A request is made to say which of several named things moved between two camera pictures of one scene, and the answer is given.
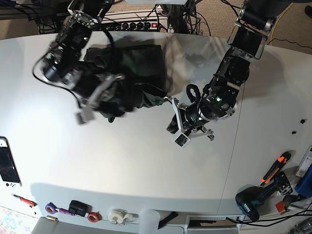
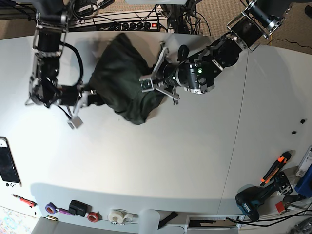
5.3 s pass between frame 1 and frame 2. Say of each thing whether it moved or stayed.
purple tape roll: stayed
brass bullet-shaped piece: stayed
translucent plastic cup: stayed
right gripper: moved
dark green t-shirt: moved
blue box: stayed
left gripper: moved
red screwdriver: stayed
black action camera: stayed
